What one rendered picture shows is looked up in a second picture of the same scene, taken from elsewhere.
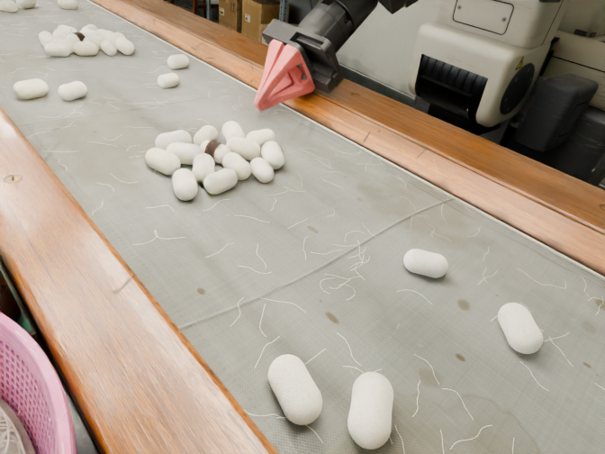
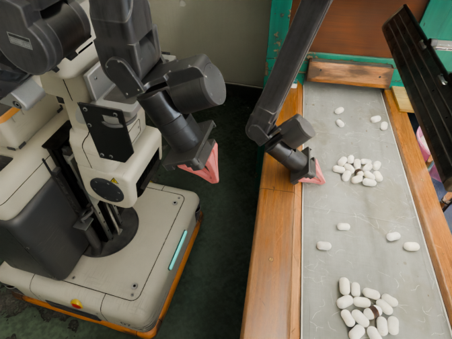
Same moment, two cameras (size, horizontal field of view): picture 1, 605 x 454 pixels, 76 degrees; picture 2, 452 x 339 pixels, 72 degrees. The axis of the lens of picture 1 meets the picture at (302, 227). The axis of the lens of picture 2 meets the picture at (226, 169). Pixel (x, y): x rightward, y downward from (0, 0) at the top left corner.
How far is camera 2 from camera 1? 1.19 m
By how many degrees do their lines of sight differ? 80
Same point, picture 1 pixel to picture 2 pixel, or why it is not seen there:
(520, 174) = (286, 115)
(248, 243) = (370, 148)
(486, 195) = not seen: hidden behind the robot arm
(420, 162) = not seen: hidden behind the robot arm
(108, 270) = (406, 148)
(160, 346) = (402, 134)
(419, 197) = not seen: hidden behind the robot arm
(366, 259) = (348, 132)
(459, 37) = (142, 153)
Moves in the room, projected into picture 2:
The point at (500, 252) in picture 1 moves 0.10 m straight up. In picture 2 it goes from (315, 118) to (322, 93)
